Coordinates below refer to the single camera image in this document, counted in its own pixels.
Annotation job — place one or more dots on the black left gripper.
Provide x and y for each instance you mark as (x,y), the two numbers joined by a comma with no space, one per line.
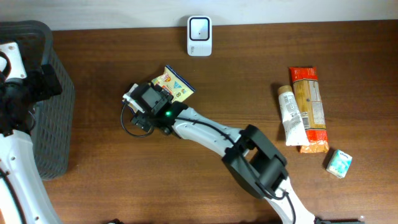
(42,91)

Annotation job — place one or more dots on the dark grey plastic basket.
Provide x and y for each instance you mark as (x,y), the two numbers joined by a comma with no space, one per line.
(52,133)

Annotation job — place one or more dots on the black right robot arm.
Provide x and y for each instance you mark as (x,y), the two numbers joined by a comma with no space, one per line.
(253,161)

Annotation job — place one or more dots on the white blue label tag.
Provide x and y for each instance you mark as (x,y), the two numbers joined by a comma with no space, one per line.
(339,164)

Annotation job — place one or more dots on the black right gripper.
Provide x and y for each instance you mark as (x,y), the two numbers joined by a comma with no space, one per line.
(143,122)

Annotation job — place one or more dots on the white tube gold cap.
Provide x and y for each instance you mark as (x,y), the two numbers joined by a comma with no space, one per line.
(292,121)

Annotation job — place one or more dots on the spaghetti pasta packet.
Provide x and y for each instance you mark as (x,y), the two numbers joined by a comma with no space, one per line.
(307,94)

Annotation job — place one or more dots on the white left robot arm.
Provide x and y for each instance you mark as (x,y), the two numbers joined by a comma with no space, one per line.
(23,195)

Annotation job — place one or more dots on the yellow snack bag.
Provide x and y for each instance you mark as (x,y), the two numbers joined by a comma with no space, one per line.
(174,83)

